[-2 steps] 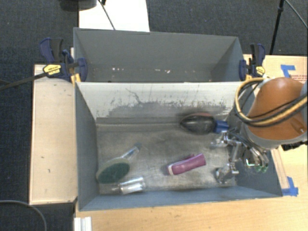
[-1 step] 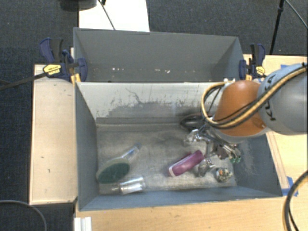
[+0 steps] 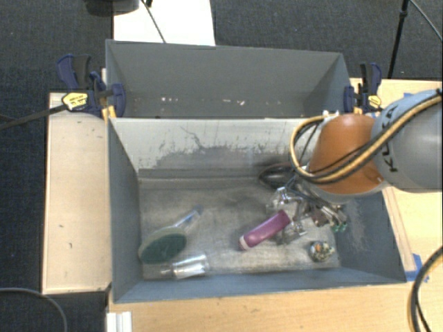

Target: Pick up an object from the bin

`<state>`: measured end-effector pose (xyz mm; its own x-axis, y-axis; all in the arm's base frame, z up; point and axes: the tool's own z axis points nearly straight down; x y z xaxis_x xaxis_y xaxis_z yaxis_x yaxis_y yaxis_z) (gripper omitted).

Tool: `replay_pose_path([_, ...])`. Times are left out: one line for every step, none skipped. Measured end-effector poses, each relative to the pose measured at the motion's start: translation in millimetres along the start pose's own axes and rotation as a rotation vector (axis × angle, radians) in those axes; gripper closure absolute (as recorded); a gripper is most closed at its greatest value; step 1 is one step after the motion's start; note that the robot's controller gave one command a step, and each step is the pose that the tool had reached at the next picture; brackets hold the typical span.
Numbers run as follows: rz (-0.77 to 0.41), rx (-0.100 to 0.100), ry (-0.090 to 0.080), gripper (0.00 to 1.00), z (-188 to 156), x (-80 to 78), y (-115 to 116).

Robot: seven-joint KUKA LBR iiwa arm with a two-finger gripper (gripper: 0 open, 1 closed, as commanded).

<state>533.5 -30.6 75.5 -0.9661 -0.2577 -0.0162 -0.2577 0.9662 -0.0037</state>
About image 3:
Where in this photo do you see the small multicoloured ball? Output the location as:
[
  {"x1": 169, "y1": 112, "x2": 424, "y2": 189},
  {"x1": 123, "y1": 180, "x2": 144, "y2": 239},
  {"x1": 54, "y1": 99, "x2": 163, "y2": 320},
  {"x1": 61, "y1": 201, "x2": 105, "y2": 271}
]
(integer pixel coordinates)
[{"x1": 309, "y1": 240, "x2": 336, "y2": 264}]

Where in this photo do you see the grey metal bin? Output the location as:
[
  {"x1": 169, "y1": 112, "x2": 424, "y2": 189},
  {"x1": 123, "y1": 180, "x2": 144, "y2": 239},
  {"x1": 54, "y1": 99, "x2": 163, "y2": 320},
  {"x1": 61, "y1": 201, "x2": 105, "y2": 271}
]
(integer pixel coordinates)
[{"x1": 105, "y1": 39, "x2": 408, "y2": 304}]

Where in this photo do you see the purple plastic bottle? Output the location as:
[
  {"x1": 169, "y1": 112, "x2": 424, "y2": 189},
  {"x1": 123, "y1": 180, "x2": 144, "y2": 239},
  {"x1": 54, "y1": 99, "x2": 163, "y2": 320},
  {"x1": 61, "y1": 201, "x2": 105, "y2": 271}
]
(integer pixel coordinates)
[{"x1": 237, "y1": 209, "x2": 291, "y2": 252}]

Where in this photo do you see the pale wood flat board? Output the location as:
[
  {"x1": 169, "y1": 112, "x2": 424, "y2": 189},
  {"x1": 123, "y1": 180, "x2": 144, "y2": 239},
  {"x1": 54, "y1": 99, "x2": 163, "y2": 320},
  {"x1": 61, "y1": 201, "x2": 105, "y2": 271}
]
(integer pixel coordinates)
[{"x1": 41, "y1": 91, "x2": 114, "y2": 295}]

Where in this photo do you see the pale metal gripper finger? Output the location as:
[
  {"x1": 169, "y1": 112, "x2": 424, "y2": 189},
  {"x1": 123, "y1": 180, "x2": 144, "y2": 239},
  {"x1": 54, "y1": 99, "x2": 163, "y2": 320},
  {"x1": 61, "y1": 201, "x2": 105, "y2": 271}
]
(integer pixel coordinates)
[
  {"x1": 275, "y1": 219, "x2": 308, "y2": 246},
  {"x1": 265, "y1": 186, "x2": 296, "y2": 214}
]

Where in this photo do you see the green round brush clear handle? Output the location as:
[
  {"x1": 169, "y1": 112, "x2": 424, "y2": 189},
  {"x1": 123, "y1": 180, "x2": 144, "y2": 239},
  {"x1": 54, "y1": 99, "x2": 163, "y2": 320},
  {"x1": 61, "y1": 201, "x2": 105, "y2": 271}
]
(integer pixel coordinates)
[{"x1": 138, "y1": 204, "x2": 204, "y2": 266}]

